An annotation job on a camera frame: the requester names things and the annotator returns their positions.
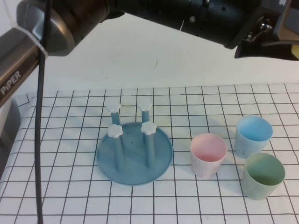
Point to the dark grey box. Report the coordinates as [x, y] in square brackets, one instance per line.
[10, 130]

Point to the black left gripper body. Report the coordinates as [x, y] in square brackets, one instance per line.
[259, 46]

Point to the green plastic cup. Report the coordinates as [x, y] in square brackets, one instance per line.
[254, 189]

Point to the blue cup stand with pegs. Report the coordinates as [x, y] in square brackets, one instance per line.
[137, 168]

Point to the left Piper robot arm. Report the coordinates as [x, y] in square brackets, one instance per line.
[60, 25]

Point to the blue plastic cup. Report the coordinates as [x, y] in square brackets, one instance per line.
[247, 147]

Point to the white zip tie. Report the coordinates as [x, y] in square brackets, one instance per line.
[32, 37]

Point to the pink plastic cup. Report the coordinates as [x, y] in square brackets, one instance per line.
[205, 165]

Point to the yellow plastic cup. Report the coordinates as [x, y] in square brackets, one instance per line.
[295, 51]

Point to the white black-grid tablecloth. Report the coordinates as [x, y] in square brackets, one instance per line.
[70, 200]

